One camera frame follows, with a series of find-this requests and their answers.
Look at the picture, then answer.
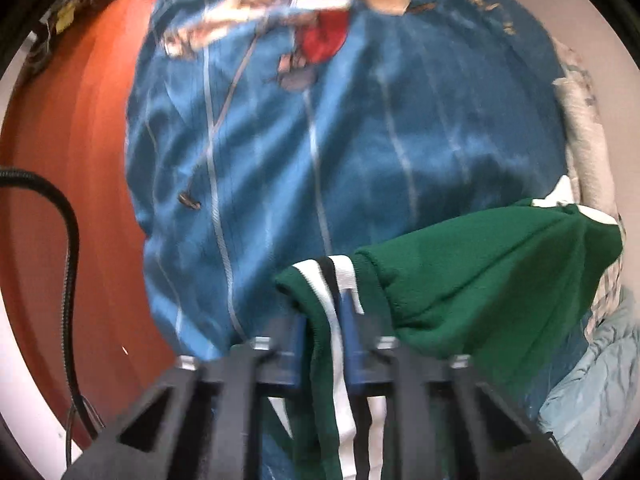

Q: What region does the dark blurred clutter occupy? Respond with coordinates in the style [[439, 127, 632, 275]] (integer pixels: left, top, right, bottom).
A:
[[27, 0, 133, 76]]

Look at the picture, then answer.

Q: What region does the blue striped printed bed sheet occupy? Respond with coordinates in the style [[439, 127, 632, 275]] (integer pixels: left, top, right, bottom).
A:
[[124, 0, 601, 480]]

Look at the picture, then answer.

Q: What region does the plaid blanket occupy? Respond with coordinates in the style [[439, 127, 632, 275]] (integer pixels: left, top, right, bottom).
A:
[[585, 255, 631, 336]]

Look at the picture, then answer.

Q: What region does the black corrugated cable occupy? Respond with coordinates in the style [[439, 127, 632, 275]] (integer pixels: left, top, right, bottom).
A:
[[0, 167, 106, 441]]

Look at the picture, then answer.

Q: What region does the white folded towel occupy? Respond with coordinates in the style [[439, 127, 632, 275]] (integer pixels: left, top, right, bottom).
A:
[[552, 40, 621, 221]]

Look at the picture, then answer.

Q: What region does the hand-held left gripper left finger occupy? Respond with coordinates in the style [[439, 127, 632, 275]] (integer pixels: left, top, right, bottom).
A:
[[62, 314, 308, 480]]

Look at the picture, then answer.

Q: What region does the light blue duvet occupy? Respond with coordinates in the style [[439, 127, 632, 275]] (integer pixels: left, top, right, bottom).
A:
[[537, 285, 640, 471]]

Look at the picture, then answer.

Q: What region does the green varsity jacket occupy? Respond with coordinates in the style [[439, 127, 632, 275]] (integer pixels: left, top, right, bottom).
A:
[[275, 175, 626, 480]]

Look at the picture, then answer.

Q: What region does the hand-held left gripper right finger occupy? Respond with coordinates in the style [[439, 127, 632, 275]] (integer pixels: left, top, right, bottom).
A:
[[338, 291, 583, 480]]

